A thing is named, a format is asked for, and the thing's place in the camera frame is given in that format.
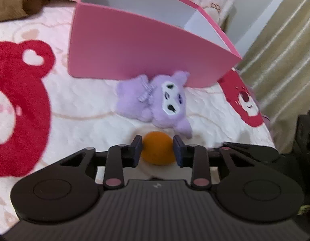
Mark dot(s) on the orange ball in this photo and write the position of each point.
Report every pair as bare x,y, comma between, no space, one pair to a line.
157,149

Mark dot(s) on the pink cardboard box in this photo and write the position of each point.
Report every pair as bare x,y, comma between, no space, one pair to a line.
121,39

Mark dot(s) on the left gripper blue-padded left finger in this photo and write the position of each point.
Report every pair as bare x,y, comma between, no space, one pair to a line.
118,158

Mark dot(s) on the white blanket with red bears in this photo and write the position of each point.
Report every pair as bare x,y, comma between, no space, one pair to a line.
83,109

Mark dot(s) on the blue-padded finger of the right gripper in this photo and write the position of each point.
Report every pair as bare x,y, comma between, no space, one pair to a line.
262,154

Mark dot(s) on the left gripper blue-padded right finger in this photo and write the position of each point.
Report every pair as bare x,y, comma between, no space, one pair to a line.
195,157

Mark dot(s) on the purple plush toy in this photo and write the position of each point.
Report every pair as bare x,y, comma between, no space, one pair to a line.
160,101

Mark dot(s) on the beige striped curtain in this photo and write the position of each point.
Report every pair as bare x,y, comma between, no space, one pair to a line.
277,68

